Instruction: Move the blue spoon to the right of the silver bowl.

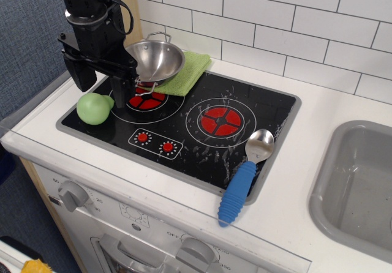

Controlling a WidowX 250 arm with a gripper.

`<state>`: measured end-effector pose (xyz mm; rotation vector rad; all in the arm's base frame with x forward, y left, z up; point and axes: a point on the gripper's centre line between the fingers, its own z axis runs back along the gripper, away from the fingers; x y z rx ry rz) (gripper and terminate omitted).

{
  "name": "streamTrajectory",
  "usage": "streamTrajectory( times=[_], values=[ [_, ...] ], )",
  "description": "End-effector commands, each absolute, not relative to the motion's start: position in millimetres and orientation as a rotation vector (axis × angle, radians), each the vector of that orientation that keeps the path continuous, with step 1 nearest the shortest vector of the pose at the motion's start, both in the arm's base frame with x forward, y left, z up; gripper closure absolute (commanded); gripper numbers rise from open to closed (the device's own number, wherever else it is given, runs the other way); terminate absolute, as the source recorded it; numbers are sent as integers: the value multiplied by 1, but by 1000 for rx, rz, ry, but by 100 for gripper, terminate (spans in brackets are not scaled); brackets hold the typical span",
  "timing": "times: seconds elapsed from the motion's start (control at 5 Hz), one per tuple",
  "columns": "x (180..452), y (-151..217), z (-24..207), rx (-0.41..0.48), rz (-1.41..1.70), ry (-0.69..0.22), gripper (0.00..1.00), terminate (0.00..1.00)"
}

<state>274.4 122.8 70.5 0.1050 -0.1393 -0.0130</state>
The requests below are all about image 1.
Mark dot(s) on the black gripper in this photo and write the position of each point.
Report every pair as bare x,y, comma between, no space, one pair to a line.
100,49

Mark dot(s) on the blue handled metal spoon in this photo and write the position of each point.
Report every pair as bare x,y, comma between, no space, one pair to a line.
259,147

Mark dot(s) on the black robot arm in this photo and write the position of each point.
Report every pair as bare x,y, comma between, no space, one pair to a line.
90,13

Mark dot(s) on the silver metal bowl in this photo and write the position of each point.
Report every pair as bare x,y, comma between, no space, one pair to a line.
158,60

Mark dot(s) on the green toy pear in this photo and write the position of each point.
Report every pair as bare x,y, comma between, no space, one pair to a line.
93,108

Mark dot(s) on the green folded cloth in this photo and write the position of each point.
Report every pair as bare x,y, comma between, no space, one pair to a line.
181,83

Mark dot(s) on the black toy stovetop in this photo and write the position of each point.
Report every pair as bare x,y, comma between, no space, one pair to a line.
199,138

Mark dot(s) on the grey left oven knob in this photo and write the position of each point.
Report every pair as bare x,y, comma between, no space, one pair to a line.
72,195

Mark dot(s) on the grey oven knob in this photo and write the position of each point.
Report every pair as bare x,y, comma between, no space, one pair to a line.
72,195
196,254

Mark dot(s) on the grey right oven knob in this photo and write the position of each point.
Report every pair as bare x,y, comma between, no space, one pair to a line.
196,254

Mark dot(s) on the yellow object bottom left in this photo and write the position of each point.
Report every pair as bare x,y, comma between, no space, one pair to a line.
36,266

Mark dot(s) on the grey toy sink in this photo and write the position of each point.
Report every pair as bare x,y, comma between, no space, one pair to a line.
351,199

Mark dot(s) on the silver oven door handle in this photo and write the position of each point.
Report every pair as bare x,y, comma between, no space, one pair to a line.
119,261

